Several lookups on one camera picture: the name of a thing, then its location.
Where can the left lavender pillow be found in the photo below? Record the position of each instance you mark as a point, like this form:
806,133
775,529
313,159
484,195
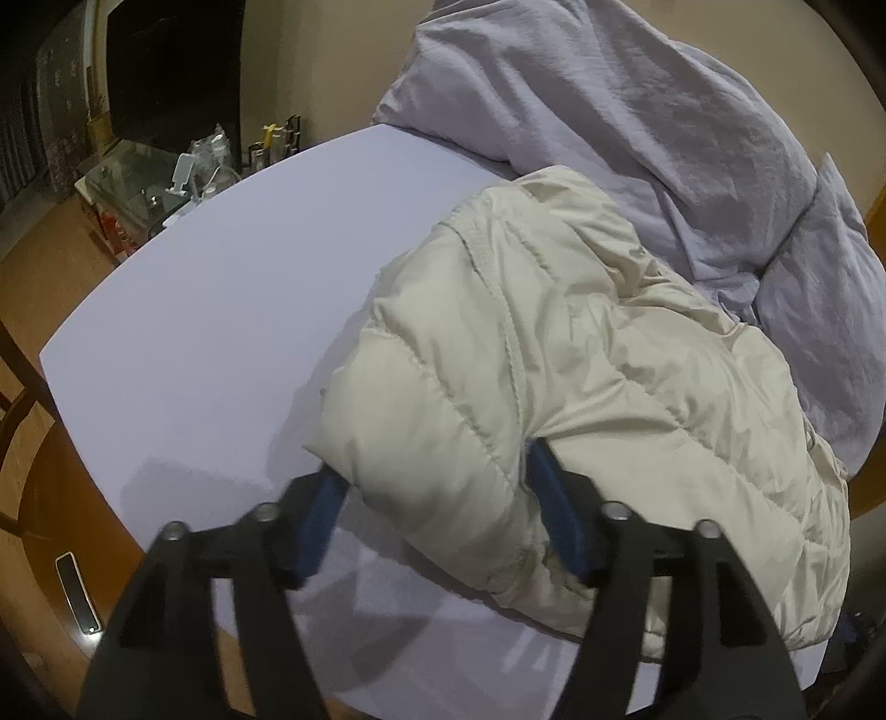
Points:
821,301

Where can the white phone stand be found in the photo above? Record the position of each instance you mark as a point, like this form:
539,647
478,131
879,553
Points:
184,181

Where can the right lavender pillow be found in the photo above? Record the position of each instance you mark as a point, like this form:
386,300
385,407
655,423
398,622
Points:
708,174

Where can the cream white puffer jacket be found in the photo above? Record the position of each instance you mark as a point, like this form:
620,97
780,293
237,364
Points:
533,311

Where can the lavender pillow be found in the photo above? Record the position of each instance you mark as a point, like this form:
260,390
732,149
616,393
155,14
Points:
821,301
708,174

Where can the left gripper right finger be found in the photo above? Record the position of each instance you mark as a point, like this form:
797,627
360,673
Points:
723,655

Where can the black smartphone on floor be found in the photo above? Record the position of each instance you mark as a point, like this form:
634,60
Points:
75,592

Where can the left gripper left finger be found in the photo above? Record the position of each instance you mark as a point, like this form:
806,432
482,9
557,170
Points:
159,657

